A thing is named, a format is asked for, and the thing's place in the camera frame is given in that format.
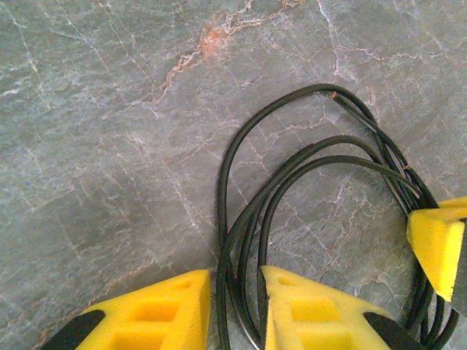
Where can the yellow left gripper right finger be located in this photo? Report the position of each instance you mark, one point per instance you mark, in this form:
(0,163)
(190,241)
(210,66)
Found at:
(310,317)

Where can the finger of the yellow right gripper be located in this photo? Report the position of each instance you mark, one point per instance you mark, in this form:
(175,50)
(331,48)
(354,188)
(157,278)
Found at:
(438,248)
(456,206)

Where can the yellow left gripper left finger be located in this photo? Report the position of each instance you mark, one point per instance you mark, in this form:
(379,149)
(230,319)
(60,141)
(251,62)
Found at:
(153,317)

